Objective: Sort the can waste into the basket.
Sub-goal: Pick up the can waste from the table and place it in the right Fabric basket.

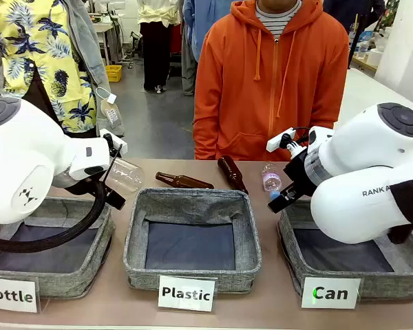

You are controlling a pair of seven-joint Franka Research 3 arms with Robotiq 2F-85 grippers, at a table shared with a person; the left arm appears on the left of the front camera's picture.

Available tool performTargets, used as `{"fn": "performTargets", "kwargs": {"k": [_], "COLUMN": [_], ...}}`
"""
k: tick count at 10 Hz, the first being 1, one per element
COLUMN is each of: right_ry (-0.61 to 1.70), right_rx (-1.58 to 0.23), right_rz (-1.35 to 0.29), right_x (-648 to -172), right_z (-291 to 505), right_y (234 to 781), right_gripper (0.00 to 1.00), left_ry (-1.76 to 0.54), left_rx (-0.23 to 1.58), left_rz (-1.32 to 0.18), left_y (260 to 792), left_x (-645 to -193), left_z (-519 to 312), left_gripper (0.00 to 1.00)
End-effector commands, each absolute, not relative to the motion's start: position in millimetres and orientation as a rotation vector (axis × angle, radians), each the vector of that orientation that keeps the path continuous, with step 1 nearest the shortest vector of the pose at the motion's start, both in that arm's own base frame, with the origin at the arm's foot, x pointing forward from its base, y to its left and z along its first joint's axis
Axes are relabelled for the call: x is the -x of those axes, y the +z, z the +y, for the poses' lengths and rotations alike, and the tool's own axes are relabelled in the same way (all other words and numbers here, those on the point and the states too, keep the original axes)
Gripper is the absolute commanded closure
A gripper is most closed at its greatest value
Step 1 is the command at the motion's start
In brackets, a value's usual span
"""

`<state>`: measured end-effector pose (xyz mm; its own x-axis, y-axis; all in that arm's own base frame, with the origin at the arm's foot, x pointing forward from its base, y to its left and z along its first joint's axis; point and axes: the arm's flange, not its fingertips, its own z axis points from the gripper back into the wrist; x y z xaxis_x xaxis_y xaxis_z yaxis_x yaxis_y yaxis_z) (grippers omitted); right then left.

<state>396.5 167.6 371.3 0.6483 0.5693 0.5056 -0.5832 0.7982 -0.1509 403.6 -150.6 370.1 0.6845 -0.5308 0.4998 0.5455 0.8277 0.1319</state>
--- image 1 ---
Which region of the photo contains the grey fabric basket plastic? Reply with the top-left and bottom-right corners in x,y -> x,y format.
123,187 -> 263,293

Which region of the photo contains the person left forearm orange sleeve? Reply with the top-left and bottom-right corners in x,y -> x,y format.
309,82 -> 347,130

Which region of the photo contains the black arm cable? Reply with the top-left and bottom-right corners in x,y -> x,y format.
290,126 -> 313,147
0,142 -> 123,254

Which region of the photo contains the brown glass bottle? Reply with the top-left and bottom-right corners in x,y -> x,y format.
155,170 -> 215,190
217,155 -> 250,195

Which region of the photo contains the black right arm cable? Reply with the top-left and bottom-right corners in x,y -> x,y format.
290,126 -> 313,147

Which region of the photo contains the person in yellow floral shirt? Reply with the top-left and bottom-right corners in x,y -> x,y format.
0,0 -> 127,139

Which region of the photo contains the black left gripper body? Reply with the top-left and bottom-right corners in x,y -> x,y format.
103,187 -> 127,211

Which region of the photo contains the white bottle label sign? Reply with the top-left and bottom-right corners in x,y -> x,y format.
0,276 -> 41,314

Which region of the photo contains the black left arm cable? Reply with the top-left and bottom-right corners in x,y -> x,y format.
0,142 -> 123,254

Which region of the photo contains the person right forearm orange sleeve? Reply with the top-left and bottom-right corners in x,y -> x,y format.
193,89 -> 223,161

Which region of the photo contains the clear badge holder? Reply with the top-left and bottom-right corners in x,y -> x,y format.
101,101 -> 122,128

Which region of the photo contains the white plastic label sign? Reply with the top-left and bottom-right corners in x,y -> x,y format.
157,274 -> 217,313

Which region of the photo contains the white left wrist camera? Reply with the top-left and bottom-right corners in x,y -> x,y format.
98,128 -> 129,155

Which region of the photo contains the black strap on right arm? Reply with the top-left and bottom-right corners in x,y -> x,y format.
387,178 -> 413,245

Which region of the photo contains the white can label sign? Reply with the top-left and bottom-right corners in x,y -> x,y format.
300,276 -> 362,310

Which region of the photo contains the white table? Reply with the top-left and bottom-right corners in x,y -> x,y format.
332,67 -> 413,132

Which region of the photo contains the large clear plastic bottle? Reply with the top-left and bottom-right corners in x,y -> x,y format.
107,157 -> 146,193

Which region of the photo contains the person in orange hoodie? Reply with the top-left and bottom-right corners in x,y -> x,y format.
193,0 -> 350,162

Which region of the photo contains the clear bottle with blue cap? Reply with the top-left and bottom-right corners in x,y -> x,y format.
261,162 -> 284,201

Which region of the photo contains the grey fabric basket bottle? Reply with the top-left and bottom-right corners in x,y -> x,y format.
0,195 -> 116,299

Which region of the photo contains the person in blue clothes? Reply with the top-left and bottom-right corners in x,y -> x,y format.
180,0 -> 235,97

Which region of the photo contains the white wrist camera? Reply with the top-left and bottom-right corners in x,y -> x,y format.
265,127 -> 297,153
98,128 -> 129,155

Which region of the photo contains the yellow plastic crate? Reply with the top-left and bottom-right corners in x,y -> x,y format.
105,64 -> 123,83

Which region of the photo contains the grey fabric basket can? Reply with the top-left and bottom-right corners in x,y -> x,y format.
277,199 -> 413,300

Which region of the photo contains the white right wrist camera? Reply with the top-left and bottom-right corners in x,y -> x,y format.
265,127 -> 297,153

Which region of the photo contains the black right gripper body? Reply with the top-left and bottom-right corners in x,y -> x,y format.
283,148 -> 320,199

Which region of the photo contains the person in black trousers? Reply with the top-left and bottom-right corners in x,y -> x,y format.
137,0 -> 182,94

